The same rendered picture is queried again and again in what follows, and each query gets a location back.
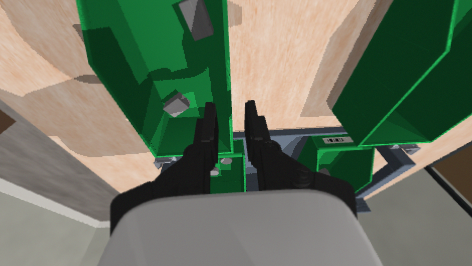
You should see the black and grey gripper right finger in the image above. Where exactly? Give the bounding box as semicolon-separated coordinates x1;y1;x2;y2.
244;100;358;219

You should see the grey metal disc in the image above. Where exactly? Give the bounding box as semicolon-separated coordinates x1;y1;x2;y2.
221;158;232;164
210;167;219;176

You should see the green bin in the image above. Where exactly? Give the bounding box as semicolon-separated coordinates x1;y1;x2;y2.
210;139;246;194
297;134;375;193
76;0;234;158
331;0;472;147

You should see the dark grey metal shelf rack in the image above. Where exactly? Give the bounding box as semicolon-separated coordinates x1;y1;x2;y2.
153;127;421;213

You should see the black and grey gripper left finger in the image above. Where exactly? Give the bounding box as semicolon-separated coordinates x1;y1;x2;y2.
110;102;219;237

